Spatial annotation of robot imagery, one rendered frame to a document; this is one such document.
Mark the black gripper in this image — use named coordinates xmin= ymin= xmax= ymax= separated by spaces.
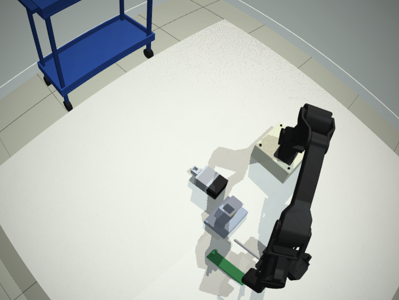
xmin=241 ymin=248 xmax=270 ymax=293

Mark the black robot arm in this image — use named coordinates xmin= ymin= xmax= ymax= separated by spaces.
xmin=259 ymin=103 xmax=335 ymax=289

